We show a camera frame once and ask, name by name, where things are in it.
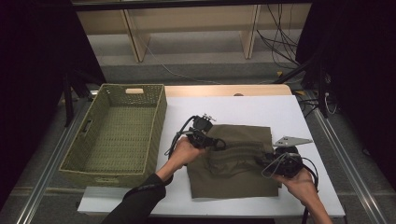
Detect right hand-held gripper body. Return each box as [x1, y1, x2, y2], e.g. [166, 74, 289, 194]
[262, 135, 314, 179]

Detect green woven basket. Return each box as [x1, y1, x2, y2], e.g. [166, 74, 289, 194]
[58, 83, 168, 189]

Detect white looped cable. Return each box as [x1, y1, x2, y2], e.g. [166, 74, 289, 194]
[323, 92, 339, 116]

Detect white table cover sheet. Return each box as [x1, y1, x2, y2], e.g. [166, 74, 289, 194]
[77, 94, 346, 217]

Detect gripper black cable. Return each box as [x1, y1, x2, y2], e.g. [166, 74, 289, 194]
[300, 157, 320, 224]
[163, 115, 200, 158]

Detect thin white floor cable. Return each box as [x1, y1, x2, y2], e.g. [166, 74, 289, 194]
[136, 31, 225, 86]

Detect aluminium rail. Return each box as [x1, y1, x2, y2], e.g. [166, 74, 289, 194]
[306, 90, 389, 224]
[15, 90, 101, 224]

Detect bundle of black cables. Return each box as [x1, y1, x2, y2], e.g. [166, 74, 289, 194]
[256, 3, 312, 71]

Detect light wooden table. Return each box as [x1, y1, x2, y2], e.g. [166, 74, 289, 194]
[163, 83, 293, 98]

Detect person's left hand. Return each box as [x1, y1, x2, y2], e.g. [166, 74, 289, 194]
[167, 135, 206, 172]

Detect black metal bar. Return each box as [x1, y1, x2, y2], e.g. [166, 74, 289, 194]
[69, 0, 314, 12]

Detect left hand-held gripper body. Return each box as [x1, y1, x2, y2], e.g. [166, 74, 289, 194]
[186, 113, 219, 149]

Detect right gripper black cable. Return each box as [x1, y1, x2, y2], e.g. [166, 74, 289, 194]
[300, 157, 320, 224]

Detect black curtain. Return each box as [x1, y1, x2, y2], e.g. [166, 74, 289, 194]
[0, 0, 106, 209]
[295, 0, 396, 181]

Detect person's right hand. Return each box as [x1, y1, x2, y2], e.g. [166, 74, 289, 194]
[274, 169, 318, 207]

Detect beige wooden shelf unit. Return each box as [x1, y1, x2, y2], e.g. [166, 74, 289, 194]
[70, 0, 312, 63]

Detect olive green shorts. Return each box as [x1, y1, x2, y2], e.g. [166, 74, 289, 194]
[186, 123, 283, 200]

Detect black metal stand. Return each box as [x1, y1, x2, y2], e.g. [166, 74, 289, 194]
[62, 69, 94, 128]
[274, 52, 331, 119]

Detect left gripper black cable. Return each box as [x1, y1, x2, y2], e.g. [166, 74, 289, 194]
[163, 115, 200, 158]

